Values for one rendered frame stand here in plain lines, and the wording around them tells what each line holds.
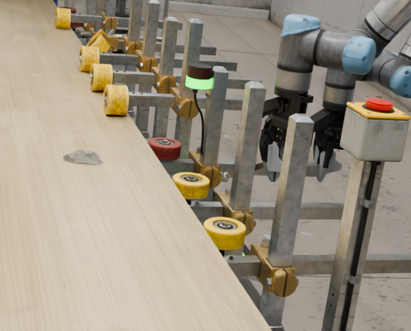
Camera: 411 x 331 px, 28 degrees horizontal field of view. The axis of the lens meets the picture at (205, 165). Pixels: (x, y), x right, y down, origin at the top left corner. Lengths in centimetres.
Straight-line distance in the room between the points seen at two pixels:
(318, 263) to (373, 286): 197
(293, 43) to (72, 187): 53
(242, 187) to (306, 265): 24
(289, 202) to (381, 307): 196
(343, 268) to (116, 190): 57
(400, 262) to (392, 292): 186
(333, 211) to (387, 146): 70
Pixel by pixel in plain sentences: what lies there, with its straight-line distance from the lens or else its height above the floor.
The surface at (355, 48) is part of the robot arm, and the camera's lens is 166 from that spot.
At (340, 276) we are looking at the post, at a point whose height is 96.
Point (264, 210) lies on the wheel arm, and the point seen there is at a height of 84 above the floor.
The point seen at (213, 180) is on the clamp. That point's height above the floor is 84.
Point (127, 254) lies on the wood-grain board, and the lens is 139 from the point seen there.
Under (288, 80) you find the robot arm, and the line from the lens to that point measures 171.
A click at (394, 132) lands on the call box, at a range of 121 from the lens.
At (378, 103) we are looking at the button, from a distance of 121.
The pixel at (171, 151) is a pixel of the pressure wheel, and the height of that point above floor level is 90.
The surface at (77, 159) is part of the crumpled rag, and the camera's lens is 181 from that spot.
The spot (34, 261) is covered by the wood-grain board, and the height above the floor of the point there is 90.
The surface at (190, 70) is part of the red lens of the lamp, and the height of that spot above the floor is 110.
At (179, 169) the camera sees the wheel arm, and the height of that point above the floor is 84.
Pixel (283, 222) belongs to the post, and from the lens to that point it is 151.
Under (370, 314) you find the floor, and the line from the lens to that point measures 335.
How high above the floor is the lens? 149
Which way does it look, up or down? 18 degrees down
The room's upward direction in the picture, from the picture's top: 7 degrees clockwise
